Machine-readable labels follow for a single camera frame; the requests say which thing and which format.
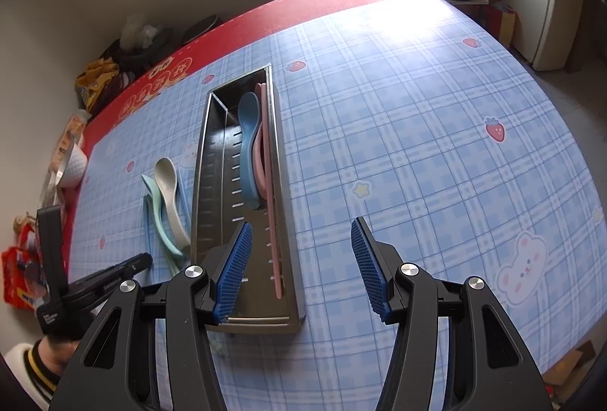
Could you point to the person's left forearm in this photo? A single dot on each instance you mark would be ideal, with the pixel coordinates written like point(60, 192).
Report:
point(28, 373)

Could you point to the dark red clothing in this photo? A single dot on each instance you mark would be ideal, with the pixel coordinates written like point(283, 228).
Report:
point(116, 84)

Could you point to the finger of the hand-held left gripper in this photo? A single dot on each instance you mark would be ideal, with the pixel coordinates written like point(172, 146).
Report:
point(114, 273)
point(51, 250)

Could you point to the white plastic bag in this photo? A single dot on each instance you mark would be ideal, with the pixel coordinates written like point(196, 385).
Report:
point(138, 32)

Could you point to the green spoon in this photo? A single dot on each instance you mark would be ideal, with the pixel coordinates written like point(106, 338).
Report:
point(163, 226)

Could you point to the person's left hand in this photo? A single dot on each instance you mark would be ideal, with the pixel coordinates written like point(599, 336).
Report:
point(59, 354)

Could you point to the orange paper bag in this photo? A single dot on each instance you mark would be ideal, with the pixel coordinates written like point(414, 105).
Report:
point(503, 22)

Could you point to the metal utensil tray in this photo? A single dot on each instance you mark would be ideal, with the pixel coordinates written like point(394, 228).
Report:
point(223, 183)

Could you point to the pink chopstick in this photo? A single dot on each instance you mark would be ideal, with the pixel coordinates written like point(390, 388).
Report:
point(272, 183)
point(280, 250)

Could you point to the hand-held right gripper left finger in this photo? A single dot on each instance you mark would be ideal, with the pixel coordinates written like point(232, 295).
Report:
point(234, 269)

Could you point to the pink spoon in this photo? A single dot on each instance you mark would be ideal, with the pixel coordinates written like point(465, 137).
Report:
point(261, 155)

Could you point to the yellow clothing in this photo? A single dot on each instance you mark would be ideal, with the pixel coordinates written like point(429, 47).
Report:
point(97, 81)

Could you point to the white spoon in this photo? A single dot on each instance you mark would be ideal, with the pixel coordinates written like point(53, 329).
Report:
point(173, 197)

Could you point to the dark trash bin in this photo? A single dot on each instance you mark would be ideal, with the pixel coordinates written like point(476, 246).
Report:
point(147, 51)

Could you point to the red snack packet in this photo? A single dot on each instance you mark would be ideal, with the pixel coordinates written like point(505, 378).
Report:
point(21, 278)

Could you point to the blue plaid table mat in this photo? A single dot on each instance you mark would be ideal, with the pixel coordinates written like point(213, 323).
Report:
point(403, 131)

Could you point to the white bowl with soup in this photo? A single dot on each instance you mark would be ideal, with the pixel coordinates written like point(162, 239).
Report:
point(73, 167)

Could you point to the cardboard box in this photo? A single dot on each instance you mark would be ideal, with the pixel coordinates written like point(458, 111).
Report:
point(569, 373)

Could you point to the blue spoon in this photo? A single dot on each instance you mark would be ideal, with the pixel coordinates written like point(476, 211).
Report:
point(249, 145)

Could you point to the orange bread packet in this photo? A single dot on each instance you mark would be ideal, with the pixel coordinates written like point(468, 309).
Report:
point(71, 138)

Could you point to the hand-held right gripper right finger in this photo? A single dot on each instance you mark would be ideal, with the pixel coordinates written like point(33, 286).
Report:
point(370, 273)

